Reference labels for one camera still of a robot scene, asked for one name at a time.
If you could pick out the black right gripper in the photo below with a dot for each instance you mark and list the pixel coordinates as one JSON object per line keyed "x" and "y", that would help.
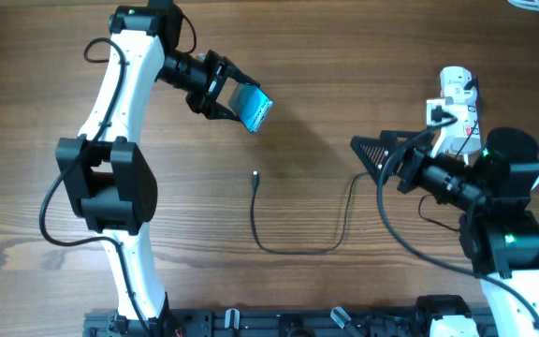
{"x": 426, "y": 138}

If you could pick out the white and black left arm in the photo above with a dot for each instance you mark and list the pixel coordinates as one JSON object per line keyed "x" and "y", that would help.
{"x": 106, "y": 177}

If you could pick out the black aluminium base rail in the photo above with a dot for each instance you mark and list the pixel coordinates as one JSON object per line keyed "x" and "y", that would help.
{"x": 398, "y": 321}

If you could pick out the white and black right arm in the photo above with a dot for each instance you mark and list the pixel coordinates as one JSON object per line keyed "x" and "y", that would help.
{"x": 497, "y": 232}

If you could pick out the blue Galaxy smartphone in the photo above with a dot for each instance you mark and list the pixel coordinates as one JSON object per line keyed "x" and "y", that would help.
{"x": 251, "y": 105}

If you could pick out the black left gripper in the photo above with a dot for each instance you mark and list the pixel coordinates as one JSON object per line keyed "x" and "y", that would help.
{"x": 206, "y": 102}

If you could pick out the white power strip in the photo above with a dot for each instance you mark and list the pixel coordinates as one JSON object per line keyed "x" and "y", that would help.
{"x": 457, "y": 73}

